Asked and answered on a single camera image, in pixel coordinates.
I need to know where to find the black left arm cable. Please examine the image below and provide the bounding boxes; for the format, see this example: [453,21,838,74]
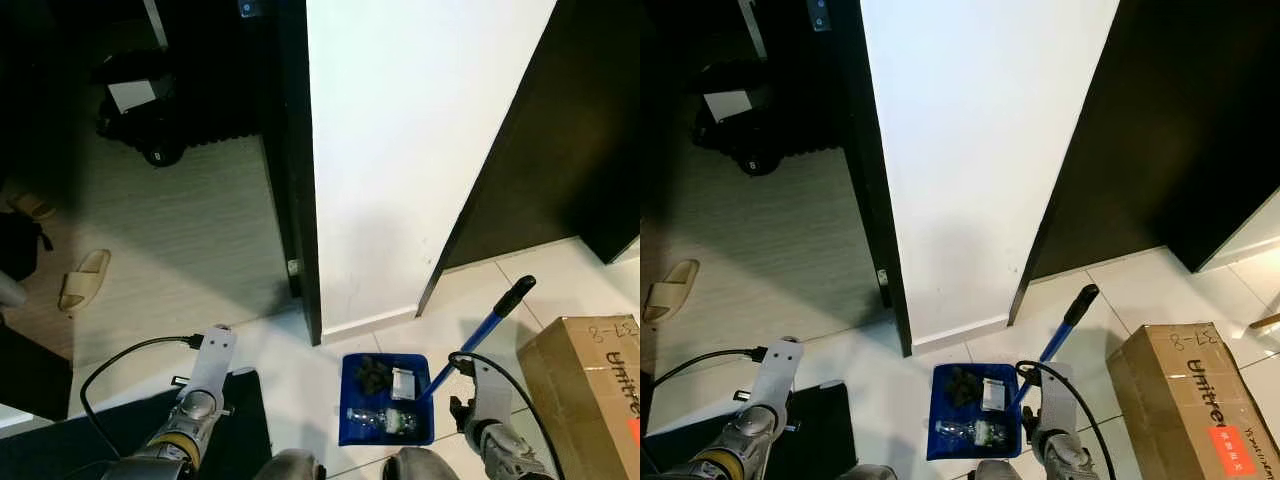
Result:
[78,335,206,461]
[640,346,769,431]

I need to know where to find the blue long-handled dustpan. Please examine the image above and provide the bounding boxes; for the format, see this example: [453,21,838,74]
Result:
[338,275,538,448]
[927,283,1101,461]

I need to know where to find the brown cardboard box red label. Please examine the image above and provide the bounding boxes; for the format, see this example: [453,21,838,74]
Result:
[1105,322,1276,480]
[516,315,641,476]

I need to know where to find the white flat board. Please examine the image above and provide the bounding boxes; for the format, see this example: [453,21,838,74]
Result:
[703,90,756,123]
[107,80,158,114]

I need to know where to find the black door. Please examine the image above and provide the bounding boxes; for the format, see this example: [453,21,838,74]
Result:
[415,0,641,319]
[240,0,323,346]
[815,0,913,356]
[1005,0,1280,326]

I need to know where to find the white furniture leg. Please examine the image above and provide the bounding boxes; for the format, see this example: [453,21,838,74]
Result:
[738,0,769,61]
[143,0,169,49]

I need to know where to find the black wheeled equipment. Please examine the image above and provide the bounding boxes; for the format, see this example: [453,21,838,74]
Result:
[93,48,259,169]
[690,58,851,179]

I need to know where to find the black cloth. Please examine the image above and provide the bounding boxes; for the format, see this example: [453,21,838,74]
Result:
[355,355,393,396]
[945,366,983,406]

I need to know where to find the black bag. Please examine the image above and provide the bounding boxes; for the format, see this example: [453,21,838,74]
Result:
[0,212,53,283]

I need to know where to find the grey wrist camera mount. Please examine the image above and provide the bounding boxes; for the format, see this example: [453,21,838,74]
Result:
[1035,362,1081,436]
[750,338,806,416]
[468,352,516,426]
[185,328,241,401]

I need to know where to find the clear plastic bottle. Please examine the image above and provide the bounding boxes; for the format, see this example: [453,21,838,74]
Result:
[935,417,1009,448]
[345,405,421,438]

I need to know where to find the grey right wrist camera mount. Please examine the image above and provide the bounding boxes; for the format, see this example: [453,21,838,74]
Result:
[1035,362,1081,436]
[468,352,516,426]

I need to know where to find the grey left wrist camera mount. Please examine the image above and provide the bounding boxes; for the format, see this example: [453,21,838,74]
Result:
[750,338,806,416]
[185,328,241,401]

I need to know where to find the black low furniture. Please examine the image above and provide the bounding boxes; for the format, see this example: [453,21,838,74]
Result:
[0,316,76,423]

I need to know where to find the beige slide slipper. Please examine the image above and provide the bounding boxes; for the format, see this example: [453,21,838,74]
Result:
[643,258,701,323]
[0,185,56,221]
[57,249,112,314]

